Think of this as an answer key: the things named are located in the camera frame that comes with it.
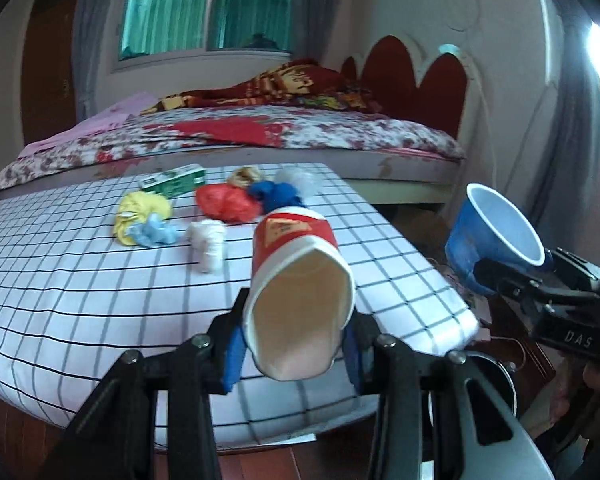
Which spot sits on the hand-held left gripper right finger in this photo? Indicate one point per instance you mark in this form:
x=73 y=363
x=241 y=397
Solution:
x=352 y=360

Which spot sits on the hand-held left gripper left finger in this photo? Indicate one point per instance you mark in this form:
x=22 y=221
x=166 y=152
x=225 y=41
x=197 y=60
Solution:
x=232 y=365

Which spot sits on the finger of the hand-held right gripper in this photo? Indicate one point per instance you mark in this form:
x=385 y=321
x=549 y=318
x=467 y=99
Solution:
x=500 y=272
x=575 y=265

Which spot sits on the blue cup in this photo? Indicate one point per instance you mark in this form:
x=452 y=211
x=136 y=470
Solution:
x=465 y=240

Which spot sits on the red paper cup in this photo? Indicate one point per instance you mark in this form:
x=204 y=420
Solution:
x=290 y=240

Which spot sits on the red plastic bag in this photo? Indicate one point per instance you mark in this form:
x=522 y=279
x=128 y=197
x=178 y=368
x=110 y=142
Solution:
x=222 y=202

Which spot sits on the yellow cloth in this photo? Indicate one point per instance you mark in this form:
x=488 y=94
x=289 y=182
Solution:
x=140 y=207

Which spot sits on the white crumpled paper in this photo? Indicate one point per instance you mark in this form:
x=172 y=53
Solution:
x=207 y=245

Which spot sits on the white bed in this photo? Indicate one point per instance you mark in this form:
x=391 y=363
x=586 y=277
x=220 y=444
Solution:
x=405 y=187

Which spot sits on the light blue crumpled bag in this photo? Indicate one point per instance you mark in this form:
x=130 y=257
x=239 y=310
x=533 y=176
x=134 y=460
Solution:
x=152 y=232

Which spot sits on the blue cloth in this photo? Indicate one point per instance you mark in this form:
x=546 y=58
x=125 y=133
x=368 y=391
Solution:
x=275 y=195

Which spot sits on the brown crumpled paper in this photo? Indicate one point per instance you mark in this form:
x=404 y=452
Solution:
x=245 y=176

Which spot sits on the white plastic bag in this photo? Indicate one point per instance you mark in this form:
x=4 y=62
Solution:
x=295 y=177

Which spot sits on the green carton box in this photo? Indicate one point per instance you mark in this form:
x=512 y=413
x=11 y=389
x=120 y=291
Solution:
x=175 y=180

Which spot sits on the red and white headboard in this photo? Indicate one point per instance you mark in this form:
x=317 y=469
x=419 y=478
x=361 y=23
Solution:
x=430 y=80

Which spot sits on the bed with floral bedding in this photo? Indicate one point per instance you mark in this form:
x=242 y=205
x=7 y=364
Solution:
x=330 y=130

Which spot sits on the pink cloth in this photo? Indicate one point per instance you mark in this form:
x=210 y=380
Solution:
x=95 y=122

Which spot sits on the red patterned blanket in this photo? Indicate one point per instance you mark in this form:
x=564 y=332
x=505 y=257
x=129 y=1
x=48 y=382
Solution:
x=280 y=82

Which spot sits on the grey window curtain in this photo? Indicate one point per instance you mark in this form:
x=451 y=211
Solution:
x=310 y=5
x=95 y=35

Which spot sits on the brown wooden door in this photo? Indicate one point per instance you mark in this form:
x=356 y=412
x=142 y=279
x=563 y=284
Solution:
x=45 y=70

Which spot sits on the window with green curtain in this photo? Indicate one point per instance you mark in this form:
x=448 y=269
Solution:
x=180 y=15

